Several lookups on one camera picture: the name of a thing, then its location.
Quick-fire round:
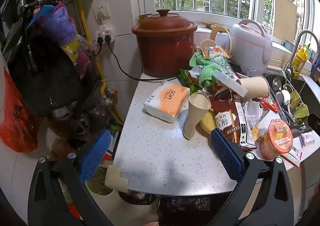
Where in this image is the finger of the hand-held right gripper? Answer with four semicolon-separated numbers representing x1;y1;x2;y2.
307;113;320;137

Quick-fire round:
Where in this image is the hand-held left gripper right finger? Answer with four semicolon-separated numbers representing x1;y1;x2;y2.
207;128;294;226

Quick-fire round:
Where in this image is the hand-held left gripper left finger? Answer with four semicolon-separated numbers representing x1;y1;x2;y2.
28;130;113;226

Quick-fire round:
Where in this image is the large brown snack bag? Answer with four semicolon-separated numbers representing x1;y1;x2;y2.
208;89;258;152

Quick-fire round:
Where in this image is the beige paper cup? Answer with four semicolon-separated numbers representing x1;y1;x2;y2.
236;76;271;99
183;92;212;140

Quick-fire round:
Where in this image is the trash bin with black bag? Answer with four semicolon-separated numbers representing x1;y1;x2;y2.
157;191;233;226

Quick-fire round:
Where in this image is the dark green scrub pad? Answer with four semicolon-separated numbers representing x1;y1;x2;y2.
294;103;311;122

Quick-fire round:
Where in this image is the purple white small packet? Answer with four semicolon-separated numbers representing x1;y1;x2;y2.
299;131;316;147

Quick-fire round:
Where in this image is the white bucket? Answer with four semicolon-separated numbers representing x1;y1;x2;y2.
86;165;118;196

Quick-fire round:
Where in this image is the yellow green scrub pad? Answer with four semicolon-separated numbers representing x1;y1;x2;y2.
290;90;302;107

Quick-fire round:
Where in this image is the beige corner guard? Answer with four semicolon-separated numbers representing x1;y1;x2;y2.
104;165;130;192

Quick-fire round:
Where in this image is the instant noodle cup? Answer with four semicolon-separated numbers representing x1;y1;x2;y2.
258;118;294;161

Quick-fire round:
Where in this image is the red snack packet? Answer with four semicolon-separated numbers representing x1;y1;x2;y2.
259;97;280;113

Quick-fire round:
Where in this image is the yellow dish soap bottle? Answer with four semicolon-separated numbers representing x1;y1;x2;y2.
292;47;311;77

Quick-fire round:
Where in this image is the white paper strip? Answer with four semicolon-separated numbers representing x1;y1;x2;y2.
212;69;248;97

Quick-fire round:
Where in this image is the orange white tissue pack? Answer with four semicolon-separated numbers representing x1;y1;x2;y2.
143;81;190;124

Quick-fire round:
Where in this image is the metal faucet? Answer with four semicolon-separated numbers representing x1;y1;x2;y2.
283;29;320;72

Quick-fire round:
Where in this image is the green cloth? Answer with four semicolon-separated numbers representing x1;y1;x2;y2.
189;53;221;88

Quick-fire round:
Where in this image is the green snack bag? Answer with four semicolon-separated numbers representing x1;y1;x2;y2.
179;68;201;92

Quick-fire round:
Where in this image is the red plastic bag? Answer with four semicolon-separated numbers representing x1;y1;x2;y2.
0;70;38;153

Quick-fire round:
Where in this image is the crumpled white paper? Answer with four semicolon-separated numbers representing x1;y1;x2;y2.
189;65;206;78

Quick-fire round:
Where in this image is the black bag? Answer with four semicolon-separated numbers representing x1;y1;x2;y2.
7;33;83;115

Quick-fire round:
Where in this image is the white rice cooker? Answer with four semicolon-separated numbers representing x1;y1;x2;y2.
228;19;273;78

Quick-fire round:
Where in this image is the orange white snack packet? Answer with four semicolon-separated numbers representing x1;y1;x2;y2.
208;46;232;60

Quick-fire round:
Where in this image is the beige cutting board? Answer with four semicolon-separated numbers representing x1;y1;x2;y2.
272;0;298;45

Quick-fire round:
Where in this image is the beige paper bowl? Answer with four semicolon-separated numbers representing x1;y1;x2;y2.
199;39;217;53

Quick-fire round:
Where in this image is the white power strip with plugs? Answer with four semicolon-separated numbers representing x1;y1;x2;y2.
96;25;116;43

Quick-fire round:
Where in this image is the red clay pot with lid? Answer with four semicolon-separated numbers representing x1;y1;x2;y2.
132;9;197;77

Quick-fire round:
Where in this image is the yellow gas pipe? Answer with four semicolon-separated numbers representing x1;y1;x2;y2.
76;0;125;125

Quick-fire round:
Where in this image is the purple plastic bag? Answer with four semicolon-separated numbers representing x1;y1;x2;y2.
37;2;78;49

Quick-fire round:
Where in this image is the blue plastic bag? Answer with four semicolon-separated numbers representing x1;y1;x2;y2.
26;4;60;30

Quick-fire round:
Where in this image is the wire dish rack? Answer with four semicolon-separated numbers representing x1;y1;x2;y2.
263;71;313;127

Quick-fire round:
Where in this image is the black power cable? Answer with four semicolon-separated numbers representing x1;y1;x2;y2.
107;41;181;82

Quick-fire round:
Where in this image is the round wooden ring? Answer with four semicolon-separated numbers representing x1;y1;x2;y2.
209;26;233;57

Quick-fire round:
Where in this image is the white wall socket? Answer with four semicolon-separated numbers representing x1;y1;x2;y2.
93;4;111;19

